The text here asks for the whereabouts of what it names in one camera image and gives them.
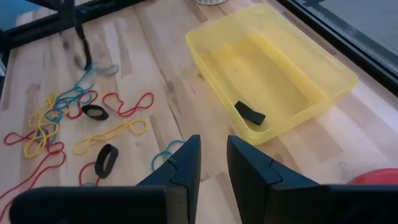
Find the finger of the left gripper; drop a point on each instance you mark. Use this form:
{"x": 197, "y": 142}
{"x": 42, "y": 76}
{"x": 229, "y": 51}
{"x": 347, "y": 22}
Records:
{"x": 84, "y": 46}

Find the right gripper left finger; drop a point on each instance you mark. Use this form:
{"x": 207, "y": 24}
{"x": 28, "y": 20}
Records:
{"x": 93, "y": 205}

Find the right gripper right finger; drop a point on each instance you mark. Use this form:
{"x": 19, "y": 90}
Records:
{"x": 311, "y": 205}

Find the grey-blue rubber band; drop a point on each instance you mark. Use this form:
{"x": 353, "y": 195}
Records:
{"x": 105, "y": 69}

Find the wide black rubber band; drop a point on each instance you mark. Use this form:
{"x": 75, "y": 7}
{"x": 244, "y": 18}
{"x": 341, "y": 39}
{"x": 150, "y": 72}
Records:
{"x": 98, "y": 165}
{"x": 104, "y": 116}
{"x": 248, "y": 113}

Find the blue rubber band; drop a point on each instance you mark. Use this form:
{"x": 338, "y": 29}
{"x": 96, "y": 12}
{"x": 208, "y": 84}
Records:
{"x": 66, "y": 99}
{"x": 152, "y": 162}

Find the yellow rubber band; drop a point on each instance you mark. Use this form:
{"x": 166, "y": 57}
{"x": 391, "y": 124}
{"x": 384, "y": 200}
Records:
{"x": 31, "y": 119}
{"x": 109, "y": 134}
{"x": 26, "y": 152}

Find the rubber bands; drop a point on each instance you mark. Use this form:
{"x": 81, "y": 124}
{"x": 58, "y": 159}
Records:
{"x": 126, "y": 114}

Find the yellow translucent plastic bin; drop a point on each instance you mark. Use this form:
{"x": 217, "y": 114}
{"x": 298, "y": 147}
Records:
{"x": 311, "y": 46}

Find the red desk lamp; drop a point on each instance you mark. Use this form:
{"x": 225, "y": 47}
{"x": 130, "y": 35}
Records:
{"x": 379, "y": 177}

